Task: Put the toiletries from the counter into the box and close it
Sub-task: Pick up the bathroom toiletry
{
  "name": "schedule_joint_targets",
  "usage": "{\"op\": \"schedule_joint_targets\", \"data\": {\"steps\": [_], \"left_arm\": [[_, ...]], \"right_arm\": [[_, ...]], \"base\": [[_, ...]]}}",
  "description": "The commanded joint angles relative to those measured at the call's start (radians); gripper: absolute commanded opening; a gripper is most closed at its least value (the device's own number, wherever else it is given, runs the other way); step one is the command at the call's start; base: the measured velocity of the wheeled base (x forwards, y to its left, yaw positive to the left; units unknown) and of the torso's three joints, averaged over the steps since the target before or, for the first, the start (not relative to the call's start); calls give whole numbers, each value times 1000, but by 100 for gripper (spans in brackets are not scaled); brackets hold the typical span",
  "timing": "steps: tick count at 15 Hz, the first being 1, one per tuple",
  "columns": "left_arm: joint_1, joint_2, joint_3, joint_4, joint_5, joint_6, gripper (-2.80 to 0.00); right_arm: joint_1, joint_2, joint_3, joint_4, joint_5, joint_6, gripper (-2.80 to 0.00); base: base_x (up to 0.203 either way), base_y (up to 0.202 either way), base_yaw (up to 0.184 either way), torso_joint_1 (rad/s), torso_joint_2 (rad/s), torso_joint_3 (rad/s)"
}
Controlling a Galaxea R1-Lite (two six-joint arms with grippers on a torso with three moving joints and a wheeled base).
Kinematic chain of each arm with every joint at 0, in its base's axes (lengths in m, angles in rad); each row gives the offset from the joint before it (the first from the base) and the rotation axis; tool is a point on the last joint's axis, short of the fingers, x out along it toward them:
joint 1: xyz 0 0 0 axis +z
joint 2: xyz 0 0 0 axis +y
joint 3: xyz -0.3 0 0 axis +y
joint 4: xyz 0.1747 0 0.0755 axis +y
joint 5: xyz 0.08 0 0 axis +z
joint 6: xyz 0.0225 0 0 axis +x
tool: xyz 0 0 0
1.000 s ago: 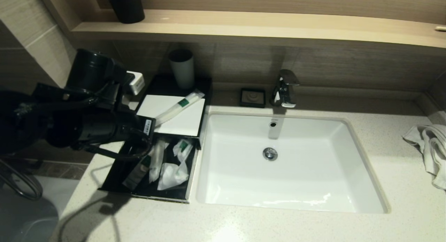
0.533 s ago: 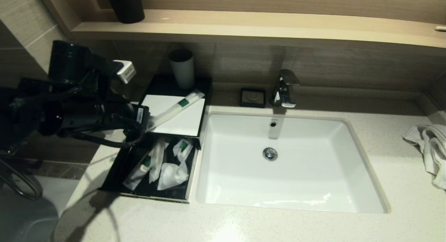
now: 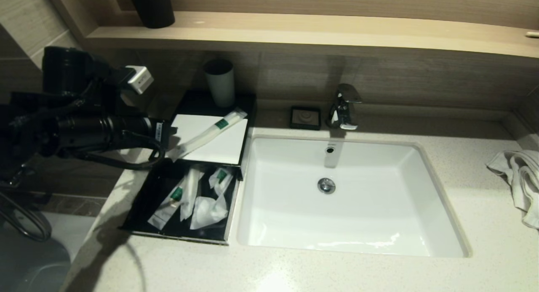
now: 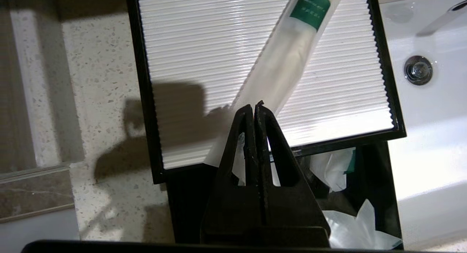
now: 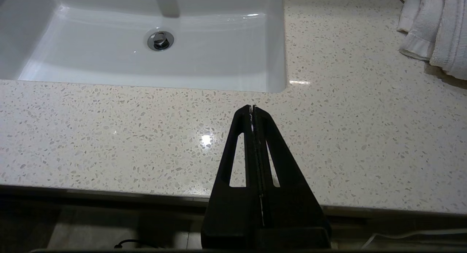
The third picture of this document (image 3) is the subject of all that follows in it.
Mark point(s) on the small white shelf item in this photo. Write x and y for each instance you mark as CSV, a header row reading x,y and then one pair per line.
x,y
532,34

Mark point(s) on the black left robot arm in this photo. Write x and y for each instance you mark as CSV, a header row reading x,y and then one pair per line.
x,y
84,128

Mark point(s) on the white plastic wrapper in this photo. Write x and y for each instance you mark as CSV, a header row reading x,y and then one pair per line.
x,y
208,212

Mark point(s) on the grey cup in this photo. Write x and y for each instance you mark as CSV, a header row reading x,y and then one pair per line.
x,y
220,87

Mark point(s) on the chrome wall valve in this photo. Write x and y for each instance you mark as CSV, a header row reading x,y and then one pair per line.
x,y
17,175

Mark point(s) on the chrome faucet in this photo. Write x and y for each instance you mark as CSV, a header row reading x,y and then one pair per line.
x,y
343,111

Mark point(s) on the puffy white sachet green label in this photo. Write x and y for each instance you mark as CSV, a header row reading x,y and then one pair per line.
x,y
222,179

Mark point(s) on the flat white packet green label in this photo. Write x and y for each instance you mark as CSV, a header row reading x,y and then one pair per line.
x,y
164,210

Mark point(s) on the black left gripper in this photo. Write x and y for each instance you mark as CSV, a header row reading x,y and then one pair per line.
x,y
158,132

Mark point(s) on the chrome drain stopper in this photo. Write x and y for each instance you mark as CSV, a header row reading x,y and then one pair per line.
x,y
326,186

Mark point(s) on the light wooden shelf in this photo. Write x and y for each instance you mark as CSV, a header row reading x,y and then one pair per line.
x,y
337,32

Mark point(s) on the black amenity drawer box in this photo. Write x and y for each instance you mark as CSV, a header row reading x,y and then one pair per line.
x,y
248,102

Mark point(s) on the clear toothbrush packet green label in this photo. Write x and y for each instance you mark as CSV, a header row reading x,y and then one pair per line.
x,y
210,132
191,191

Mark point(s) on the white ceramic sink basin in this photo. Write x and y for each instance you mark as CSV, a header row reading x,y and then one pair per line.
x,y
358,216

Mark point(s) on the black tray with toiletry packets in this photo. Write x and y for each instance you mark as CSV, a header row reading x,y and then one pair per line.
x,y
143,208

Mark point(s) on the black cylinder container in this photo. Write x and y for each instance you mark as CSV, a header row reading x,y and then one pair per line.
x,y
152,8

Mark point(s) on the black square soap dish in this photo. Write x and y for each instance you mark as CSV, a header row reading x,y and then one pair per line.
x,y
305,118

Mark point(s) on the white towel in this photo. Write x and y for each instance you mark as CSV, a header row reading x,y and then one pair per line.
x,y
522,178

